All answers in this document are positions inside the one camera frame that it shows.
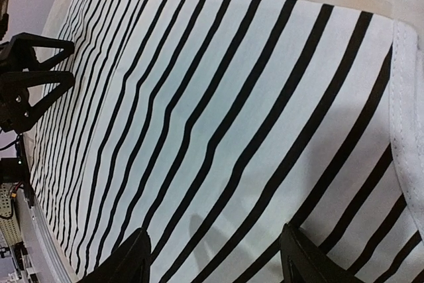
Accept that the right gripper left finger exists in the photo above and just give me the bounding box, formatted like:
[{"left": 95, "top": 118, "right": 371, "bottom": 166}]
[{"left": 79, "top": 228, "right": 151, "bottom": 283}]

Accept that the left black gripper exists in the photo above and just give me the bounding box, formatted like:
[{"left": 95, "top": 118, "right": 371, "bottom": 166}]
[{"left": 0, "top": 0, "right": 76, "bottom": 133}]

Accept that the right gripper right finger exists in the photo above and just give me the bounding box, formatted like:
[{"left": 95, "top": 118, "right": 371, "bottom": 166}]
[{"left": 280, "top": 223, "right": 360, "bottom": 283}]

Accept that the black white striped shirt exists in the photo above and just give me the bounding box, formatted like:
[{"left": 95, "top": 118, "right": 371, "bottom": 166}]
[{"left": 32, "top": 0, "right": 423, "bottom": 282}]

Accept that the aluminium front rail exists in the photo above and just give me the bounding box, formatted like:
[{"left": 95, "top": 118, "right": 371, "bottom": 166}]
[{"left": 1, "top": 184, "right": 79, "bottom": 282}]

